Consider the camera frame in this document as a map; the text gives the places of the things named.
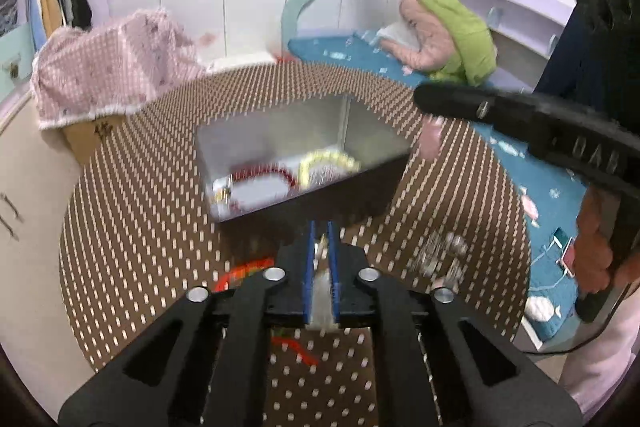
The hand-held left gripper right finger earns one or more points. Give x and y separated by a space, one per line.
400 332

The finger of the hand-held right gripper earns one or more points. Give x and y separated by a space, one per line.
465 103

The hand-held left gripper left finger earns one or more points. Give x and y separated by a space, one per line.
240 332

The pink charm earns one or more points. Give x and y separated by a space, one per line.
430 139

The pale jade pendant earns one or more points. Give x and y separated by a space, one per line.
322 302

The grey metal tin box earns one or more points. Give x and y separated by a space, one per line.
280 127

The person's right hand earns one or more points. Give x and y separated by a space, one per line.
592 242

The white paper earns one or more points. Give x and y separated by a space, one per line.
395 34

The dark navy garment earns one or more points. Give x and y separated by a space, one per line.
557 57

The pink phone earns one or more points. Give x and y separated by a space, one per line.
565 254

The brown polka dot tablecloth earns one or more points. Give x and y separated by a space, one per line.
150 232

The small red item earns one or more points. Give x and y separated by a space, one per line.
282 57

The person's pink trousers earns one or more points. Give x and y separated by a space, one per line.
600 367

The white cabinet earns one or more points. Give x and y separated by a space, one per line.
30 257

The white box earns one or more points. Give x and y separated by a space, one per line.
240 61

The cardboard box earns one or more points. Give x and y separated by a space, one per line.
95 137

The pink checkered cloth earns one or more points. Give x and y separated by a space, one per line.
110 67

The pinecone drawer knob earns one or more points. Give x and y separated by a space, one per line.
12 69

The teal drawer unit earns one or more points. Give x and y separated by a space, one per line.
15 52

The row of hanging clothes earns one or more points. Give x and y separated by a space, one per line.
60 2

